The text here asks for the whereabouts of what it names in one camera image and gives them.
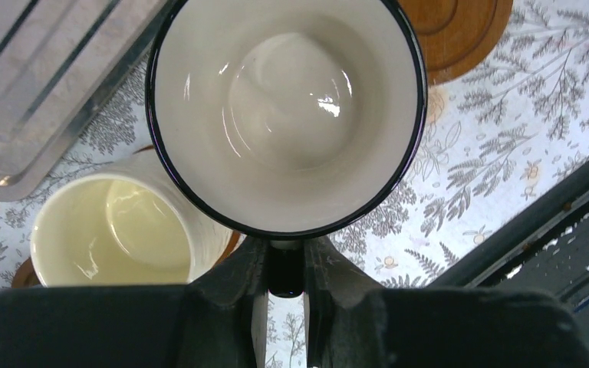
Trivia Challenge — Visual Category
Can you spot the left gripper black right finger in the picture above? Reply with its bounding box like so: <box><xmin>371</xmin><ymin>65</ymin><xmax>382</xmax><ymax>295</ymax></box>
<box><xmin>303</xmin><ymin>237</ymin><xmax>589</xmax><ymax>367</ymax></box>

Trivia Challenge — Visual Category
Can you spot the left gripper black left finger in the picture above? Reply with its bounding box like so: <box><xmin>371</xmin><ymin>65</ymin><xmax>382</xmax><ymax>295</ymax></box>
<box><xmin>0</xmin><ymin>238</ymin><xmax>268</xmax><ymax>367</ymax></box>

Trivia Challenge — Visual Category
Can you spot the cream yellow mug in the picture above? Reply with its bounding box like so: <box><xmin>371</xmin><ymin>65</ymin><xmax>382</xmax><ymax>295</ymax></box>
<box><xmin>30</xmin><ymin>150</ymin><xmax>235</xmax><ymax>288</ymax></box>

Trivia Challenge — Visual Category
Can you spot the brown wooden coaster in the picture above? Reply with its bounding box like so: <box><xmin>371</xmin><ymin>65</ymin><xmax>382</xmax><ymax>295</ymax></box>
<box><xmin>11</xmin><ymin>144</ymin><xmax>242</xmax><ymax>290</ymax></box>
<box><xmin>399</xmin><ymin>0</ymin><xmax>513</xmax><ymax>85</ymax></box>

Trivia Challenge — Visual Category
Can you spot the white ribbed mug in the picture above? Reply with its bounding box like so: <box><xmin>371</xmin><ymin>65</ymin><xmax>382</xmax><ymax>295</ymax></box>
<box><xmin>144</xmin><ymin>0</ymin><xmax>429</xmax><ymax>299</ymax></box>

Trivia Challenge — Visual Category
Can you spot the metal serving tray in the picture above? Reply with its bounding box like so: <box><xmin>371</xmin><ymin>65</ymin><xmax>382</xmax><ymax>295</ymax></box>
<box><xmin>0</xmin><ymin>0</ymin><xmax>171</xmax><ymax>202</ymax></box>

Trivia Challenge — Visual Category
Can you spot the floral tablecloth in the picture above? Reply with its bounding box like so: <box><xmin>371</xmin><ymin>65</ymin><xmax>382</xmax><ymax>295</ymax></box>
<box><xmin>0</xmin><ymin>1</ymin><xmax>589</xmax><ymax>367</ymax></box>

